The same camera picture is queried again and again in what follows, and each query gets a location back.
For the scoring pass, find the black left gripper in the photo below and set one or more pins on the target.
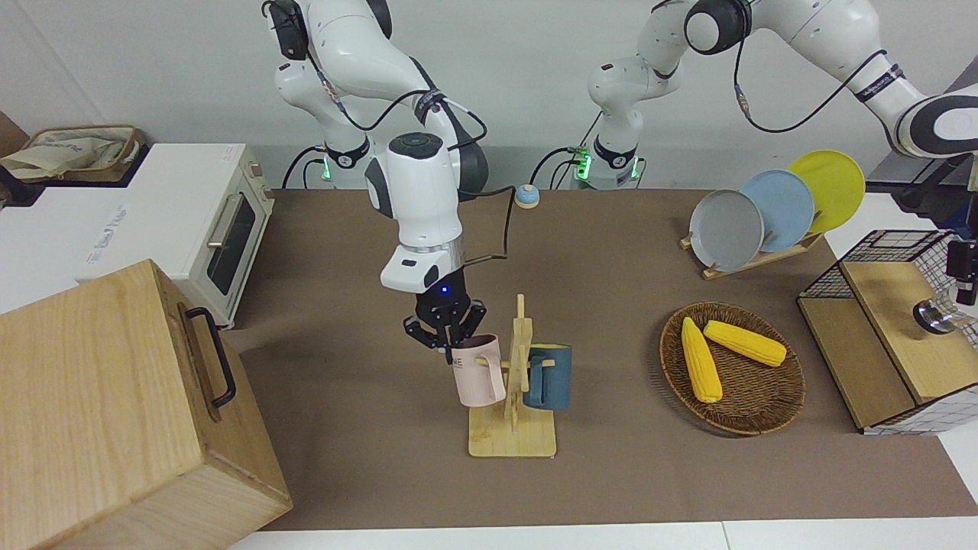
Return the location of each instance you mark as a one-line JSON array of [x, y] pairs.
[[961, 260]]

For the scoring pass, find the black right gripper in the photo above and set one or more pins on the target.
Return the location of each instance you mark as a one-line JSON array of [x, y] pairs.
[[442, 302]]

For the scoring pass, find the pink mug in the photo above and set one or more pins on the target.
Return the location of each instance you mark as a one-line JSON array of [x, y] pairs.
[[477, 378]]

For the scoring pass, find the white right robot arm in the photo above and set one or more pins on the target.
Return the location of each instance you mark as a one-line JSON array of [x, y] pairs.
[[416, 191]]

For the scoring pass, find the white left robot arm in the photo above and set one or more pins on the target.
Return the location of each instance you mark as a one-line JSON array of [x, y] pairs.
[[825, 23]]

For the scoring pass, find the brown table mat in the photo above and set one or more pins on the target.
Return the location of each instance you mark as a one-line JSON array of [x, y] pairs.
[[367, 382]]

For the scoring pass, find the black stand bar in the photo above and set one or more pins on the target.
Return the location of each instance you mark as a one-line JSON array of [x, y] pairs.
[[928, 200]]

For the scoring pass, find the blue mug yellow inside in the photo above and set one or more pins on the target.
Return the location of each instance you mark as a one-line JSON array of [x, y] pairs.
[[554, 382]]

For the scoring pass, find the wooden mug tree stand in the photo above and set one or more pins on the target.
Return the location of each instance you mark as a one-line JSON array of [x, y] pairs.
[[512, 435]]

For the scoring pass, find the blue service bell wooden base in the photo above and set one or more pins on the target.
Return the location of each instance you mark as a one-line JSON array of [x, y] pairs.
[[526, 197]]

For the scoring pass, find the yellow plate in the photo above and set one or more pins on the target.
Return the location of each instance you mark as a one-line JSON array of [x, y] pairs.
[[837, 183]]

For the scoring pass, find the light blue plate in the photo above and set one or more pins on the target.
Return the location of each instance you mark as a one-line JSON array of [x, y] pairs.
[[787, 206]]

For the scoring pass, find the yellow corn cob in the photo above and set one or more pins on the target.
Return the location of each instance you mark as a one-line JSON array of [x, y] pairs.
[[701, 363], [745, 344]]

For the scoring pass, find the wooden plate rack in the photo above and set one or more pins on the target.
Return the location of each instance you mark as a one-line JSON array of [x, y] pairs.
[[733, 269]]

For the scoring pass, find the brown wicker basket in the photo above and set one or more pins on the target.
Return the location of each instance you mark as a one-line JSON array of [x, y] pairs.
[[756, 405]]

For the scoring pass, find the grey plate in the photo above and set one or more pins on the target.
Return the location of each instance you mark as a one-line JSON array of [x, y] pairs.
[[726, 229]]

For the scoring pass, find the cream toaster oven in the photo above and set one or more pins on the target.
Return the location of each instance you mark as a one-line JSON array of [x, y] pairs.
[[183, 206]]

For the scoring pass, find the large wooden box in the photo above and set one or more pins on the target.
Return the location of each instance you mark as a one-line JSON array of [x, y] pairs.
[[99, 428]]

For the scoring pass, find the beige cloth bag brown trim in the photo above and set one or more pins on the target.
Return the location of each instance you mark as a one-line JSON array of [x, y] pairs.
[[69, 153]]

